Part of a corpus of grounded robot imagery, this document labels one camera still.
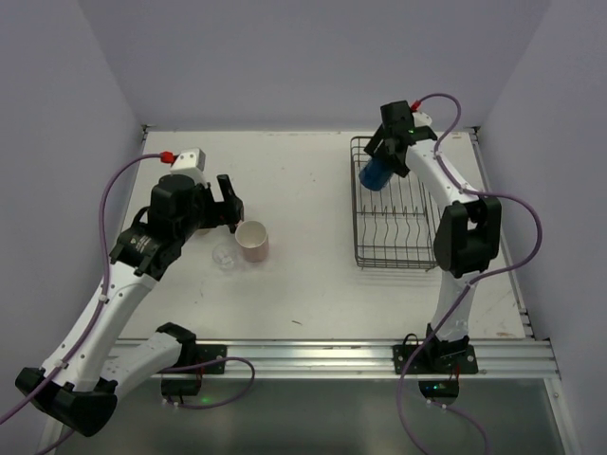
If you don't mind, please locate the blue mug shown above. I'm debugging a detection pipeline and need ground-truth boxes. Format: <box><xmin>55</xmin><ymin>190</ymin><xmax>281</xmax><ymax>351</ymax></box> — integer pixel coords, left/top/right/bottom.
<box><xmin>359</xmin><ymin>158</ymin><xmax>394</xmax><ymax>191</ymax></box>

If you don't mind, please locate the pink cup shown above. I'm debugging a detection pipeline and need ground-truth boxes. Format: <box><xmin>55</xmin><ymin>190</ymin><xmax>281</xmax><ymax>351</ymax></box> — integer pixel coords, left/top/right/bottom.
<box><xmin>234</xmin><ymin>220</ymin><xmax>269</xmax><ymax>263</ymax></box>

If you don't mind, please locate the clear glass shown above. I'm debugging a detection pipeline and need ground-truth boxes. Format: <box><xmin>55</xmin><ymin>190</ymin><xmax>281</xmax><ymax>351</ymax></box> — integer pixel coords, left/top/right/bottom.
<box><xmin>212</xmin><ymin>244</ymin><xmax>238</xmax><ymax>270</ymax></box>

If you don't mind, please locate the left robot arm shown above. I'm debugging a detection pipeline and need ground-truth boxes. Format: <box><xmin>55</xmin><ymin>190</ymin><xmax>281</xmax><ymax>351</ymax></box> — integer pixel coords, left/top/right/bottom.
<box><xmin>15</xmin><ymin>174</ymin><xmax>244</xmax><ymax>437</ymax></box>

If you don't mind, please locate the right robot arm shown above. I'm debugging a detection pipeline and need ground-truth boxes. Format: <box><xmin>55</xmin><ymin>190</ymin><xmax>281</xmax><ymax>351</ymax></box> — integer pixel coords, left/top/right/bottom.
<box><xmin>359</xmin><ymin>100</ymin><xmax>502</xmax><ymax>374</ymax></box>

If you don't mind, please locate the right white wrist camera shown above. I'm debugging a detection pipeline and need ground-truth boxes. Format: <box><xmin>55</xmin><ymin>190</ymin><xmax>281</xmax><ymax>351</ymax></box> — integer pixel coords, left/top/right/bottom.
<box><xmin>413</xmin><ymin>111</ymin><xmax>432</xmax><ymax>128</ymax></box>

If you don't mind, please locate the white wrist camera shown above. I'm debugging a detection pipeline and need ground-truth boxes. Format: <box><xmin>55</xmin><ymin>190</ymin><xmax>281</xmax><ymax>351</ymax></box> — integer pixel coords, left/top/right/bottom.
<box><xmin>413</xmin><ymin>111</ymin><xmax>432</xmax><ymax>128</ymax></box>
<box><xmin>170</xmin><ymin>148</ymin><xmax>207</xmax><ymax>186</ymax></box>

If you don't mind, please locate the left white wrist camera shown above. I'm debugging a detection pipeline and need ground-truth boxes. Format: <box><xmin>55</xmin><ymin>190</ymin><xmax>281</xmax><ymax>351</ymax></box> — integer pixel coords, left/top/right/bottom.
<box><xmin>170</xmin><ymin>148</ymin><xmax>207</xmax><ymax>186</ymax></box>

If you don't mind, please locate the dark wire dish rack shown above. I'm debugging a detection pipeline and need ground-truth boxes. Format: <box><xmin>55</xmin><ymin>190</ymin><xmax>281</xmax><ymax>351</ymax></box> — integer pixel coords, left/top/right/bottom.
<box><xmin>350</xmin><ymin>136</ymin><xmax>441</xmax><ymax>271</ymax></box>

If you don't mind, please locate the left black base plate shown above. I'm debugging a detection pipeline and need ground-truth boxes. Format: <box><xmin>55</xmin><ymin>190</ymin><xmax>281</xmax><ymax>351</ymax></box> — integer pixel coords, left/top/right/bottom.
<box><xmin>162</xmin><ymin>343</ymin><xmax>228</xmax><ymax>375</ymax></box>

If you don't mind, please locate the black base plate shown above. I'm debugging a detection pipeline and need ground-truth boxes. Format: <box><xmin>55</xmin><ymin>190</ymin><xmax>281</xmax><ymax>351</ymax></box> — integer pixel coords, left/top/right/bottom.
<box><xmin>392</xmin><ymin>334</ymin><xmax>479</xmax><ymax>374</ymax></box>
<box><xmin>162</xmin><ymin>343</ymin><xmax>228</xmax><ymax>375</ymax></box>

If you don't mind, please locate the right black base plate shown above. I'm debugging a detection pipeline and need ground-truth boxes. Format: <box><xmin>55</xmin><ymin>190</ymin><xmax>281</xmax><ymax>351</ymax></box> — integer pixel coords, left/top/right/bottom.
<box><xmin>392</xmin><ymin>334</ymin><xmax>479</xmax><ymax>374</ymax></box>

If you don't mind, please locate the aluminium mounting rail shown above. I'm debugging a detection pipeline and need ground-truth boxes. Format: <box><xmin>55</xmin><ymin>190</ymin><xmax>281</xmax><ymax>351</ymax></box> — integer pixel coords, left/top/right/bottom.
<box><xmin>103</xmin><ymin>338</ymin><xmax>561</xmax><ymax>380</ymax></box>

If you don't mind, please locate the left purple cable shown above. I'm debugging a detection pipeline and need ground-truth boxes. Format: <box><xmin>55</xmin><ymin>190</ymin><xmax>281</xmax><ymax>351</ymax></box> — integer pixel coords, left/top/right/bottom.
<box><xmin>0</xmin><ymin>150</ymin><xmax>257</xmax><ymax>455</ymax></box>

